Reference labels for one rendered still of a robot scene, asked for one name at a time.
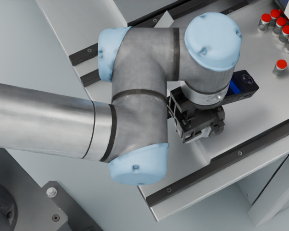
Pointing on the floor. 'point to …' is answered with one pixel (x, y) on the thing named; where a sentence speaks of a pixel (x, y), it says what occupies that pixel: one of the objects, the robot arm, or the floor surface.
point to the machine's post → (277, 191)
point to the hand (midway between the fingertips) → (203, 128)
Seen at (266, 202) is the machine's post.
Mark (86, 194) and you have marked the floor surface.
